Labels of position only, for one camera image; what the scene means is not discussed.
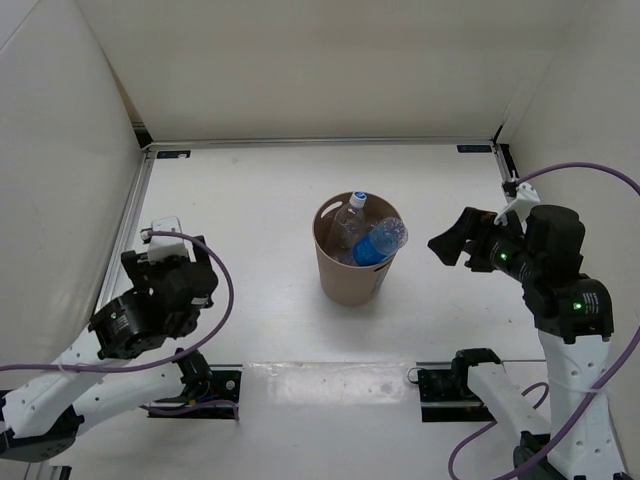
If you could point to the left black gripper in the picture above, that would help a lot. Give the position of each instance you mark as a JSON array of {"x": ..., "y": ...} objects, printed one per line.
[{"x": 145, "y": 273}]

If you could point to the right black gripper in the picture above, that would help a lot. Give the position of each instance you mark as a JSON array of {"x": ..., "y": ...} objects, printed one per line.
[{"x": 475, "y": 224}]

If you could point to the blue label plastic bottle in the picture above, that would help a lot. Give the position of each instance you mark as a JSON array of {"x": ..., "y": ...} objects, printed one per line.
[{"x": 381, "y": 242}]

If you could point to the clear plastic bottle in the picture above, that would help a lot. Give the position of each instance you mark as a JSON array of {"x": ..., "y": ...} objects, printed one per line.
[{"x": 348, "y": 225}]

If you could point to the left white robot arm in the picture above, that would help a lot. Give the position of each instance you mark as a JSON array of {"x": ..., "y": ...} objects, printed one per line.
[{"x": 92, "y": 380}]

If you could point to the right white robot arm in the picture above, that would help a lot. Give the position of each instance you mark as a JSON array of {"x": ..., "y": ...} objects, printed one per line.
[{"x": 573, "y": 316}]

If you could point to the brown round waste bin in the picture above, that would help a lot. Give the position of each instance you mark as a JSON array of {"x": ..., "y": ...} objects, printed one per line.
[{"x": 341, "y": 279}]

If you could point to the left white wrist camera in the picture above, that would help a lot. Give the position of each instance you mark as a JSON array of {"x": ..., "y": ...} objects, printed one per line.
[{"x": 159, "y": 247}]

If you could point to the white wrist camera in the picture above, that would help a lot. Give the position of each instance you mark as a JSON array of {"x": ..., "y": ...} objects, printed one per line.
[
  {"x": 159, "y": 247},
  {"x": 521, "y": 198}
]

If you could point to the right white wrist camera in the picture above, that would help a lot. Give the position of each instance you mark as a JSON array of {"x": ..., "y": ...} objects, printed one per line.
[{"x": 521, "y": 198}]

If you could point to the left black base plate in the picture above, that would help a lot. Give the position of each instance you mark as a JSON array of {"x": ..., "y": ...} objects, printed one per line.
[{"x": 219, "y": 402}]

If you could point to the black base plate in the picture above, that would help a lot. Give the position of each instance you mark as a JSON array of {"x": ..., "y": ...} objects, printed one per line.
[
  {"x": 219, "y": 402},
  {"x": 445, "y": 396}
]

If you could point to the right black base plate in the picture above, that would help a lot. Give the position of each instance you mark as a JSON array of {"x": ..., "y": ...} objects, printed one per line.
[{"x": 445, "y": 396}]

